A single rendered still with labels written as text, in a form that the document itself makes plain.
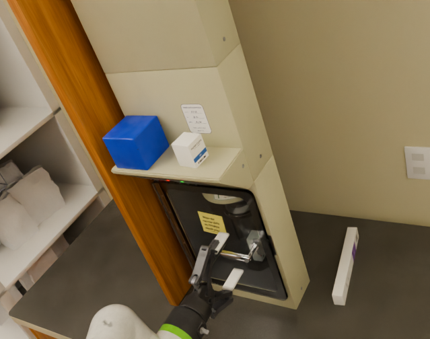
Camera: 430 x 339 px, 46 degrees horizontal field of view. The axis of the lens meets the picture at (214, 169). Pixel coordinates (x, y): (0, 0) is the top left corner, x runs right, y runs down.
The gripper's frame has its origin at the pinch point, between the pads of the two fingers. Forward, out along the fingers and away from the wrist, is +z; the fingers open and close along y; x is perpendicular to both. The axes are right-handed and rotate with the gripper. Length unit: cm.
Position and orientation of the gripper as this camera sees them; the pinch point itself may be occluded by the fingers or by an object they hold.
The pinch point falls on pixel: (229, 255)
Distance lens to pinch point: 133.0
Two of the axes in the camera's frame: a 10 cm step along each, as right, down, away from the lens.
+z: 4.7, -6.1, 6.4
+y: -3.0, -7.9, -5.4
